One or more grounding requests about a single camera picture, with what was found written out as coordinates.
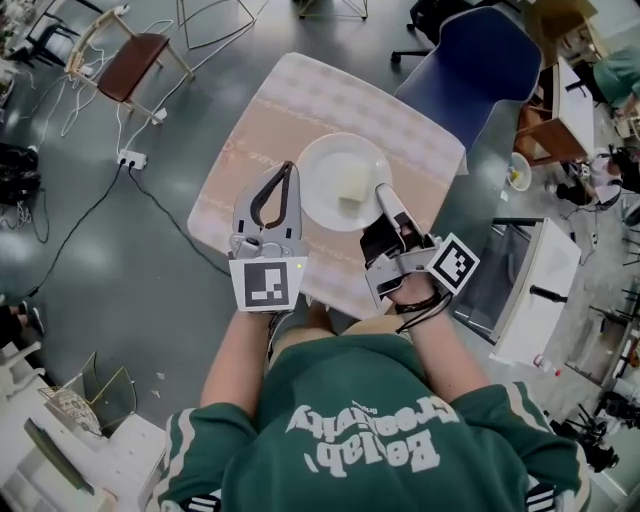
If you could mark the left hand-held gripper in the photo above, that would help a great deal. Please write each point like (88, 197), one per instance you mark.
(265, 287)

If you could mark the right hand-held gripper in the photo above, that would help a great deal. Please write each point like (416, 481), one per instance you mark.
(395, 267)

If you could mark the pale yellow food block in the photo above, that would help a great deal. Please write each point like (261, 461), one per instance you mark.
(354, 184)

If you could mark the white round plate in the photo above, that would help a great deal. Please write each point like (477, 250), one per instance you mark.
(325, 170)

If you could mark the person's right forearm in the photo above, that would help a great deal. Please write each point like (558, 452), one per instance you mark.
(445, 360)

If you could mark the person's left forearm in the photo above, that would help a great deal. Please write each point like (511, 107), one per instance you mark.
(235, 360)

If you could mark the beige patterned tablecloth table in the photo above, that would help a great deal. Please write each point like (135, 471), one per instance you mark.
(280, 125)

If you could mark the person's right hand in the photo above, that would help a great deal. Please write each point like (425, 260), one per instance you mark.
(417, 290)

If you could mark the person's khaki shorts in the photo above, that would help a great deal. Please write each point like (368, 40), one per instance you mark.
(375, 327)

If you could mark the white plastic basin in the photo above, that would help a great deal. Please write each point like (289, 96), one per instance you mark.
(524, 182)

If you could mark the person's green sweatshirt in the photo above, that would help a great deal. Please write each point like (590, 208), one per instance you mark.
(350, 380)

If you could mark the blue chair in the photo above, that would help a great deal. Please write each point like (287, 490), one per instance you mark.
(475, 65)

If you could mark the wooden chair with brown seat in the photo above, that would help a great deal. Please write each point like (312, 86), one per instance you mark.
(132, 57)

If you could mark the white bottle with red cap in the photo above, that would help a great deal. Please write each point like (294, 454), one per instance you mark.
(547, 366)

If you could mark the small wooden side table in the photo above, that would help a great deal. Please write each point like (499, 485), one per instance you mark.
(575, 110)

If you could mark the grey metal rack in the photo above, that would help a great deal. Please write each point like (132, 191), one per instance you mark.
(625, 320)

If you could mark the white drawer cabinet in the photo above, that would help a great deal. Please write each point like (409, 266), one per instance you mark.
(130, 450)

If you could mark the light wooden cabinet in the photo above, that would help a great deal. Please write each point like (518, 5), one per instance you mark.
(565, 20)

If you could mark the patterned cushion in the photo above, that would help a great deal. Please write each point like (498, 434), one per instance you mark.
(70, 410)

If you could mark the white carved chair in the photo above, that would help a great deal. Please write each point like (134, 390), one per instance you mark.
(17, 370)

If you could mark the black tripod equipment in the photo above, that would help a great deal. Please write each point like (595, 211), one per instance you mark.
(600, 450)

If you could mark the dark green board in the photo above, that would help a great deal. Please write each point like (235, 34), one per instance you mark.
(55, 452)

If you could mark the clear chair with gold frame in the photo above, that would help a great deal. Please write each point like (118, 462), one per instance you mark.
(112, 395)

